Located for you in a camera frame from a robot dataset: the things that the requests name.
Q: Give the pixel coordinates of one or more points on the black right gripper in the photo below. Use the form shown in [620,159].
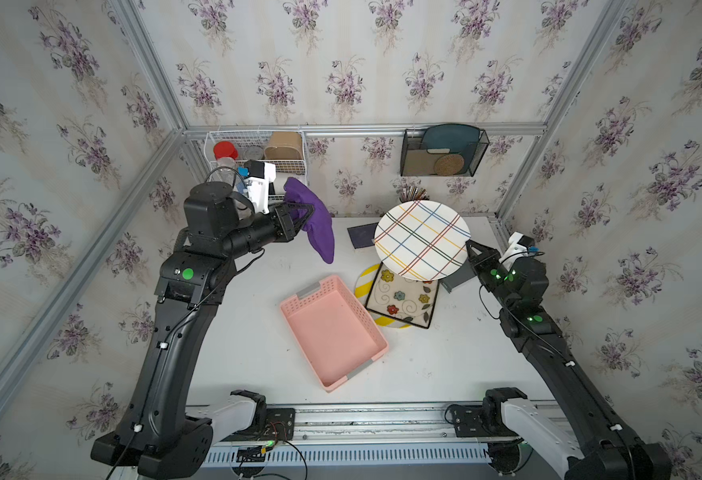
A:
[490,257]

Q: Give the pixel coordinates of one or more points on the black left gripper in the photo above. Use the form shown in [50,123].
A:
[282,219]

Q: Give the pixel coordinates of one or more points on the purple microfibre cloth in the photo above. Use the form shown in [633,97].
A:
[319,226]

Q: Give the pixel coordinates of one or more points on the round plaid pattern plate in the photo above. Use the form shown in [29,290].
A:
[422,240]

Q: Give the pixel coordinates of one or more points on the square floral plate black rim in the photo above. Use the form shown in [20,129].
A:
[410,301]

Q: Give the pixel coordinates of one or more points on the yellow white striped round plate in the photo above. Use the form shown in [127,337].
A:
[362,291]

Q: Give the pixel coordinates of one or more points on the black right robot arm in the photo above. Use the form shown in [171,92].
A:
[599,444]

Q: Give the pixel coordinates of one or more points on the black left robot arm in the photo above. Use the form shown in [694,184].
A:
[156,435]

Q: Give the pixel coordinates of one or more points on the dark grey book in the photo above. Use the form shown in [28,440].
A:
[461,276]

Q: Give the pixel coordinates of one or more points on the dark blue notebook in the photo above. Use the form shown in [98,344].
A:
[362,236]

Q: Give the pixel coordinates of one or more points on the red lid jar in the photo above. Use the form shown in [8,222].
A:
[225,149]

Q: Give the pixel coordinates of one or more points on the coloured pencils bunch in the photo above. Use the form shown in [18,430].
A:
[412,193]

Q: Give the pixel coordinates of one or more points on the round cork coaster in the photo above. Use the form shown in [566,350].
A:
[449,164]

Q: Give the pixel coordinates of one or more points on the pink plastic dish tray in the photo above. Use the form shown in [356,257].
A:
[334,331]

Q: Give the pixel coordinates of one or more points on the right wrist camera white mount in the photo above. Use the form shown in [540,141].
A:
[520,245]

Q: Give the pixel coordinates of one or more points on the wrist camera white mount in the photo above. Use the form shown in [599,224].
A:
[260,176]
[520,245]

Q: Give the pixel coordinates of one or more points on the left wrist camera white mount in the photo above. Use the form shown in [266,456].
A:
[260,176]

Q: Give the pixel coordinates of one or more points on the white wire wall basket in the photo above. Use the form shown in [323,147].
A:
[251,143]

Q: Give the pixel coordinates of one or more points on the black mesh wall organizer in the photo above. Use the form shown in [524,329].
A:
[416,161]

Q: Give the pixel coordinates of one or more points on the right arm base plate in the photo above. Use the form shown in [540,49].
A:
[474,421]

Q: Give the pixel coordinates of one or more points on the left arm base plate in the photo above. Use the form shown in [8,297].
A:
[269,424]

